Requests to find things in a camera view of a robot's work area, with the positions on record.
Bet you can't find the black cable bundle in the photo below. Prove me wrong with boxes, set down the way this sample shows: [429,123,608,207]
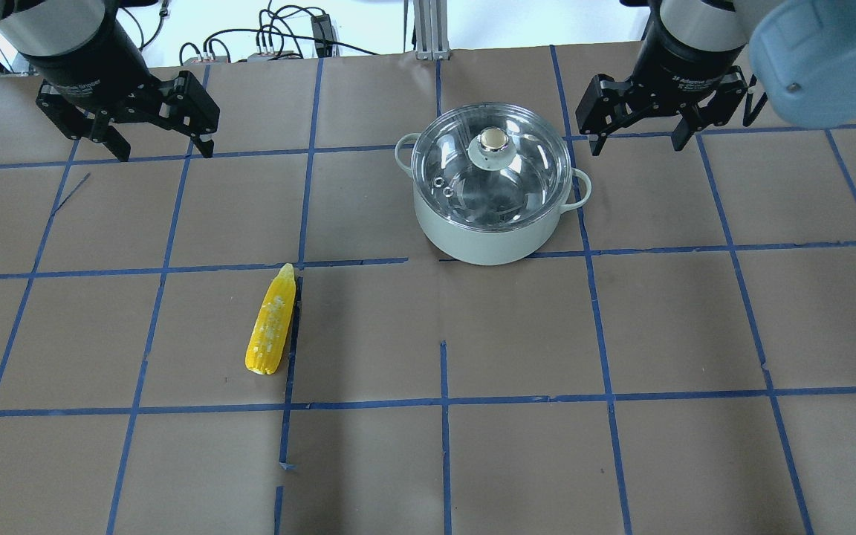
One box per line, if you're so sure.
[120,0,380,68]

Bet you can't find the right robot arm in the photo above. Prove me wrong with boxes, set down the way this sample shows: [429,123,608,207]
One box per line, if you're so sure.
[575,1,856,155]

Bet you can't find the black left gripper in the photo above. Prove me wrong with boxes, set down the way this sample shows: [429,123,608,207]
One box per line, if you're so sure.
[0,1,220,162]

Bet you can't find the yellow corn cob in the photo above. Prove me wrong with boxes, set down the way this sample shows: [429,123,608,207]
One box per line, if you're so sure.
[244,263,298,375]

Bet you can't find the pale green cooking pot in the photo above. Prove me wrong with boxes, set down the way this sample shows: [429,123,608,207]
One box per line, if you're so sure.
[393,133,592,265]

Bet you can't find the aluminium frame post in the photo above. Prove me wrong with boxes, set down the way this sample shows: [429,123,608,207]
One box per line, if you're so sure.
[413,0,451,61]

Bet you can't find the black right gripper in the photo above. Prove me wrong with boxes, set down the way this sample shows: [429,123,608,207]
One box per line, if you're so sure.
[575,1,750,156]

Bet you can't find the glass pot lid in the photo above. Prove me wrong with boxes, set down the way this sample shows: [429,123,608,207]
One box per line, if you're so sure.
[395,102,574,233]

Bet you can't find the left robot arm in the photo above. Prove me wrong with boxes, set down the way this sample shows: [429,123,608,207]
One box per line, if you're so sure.
[0,1,220,162]

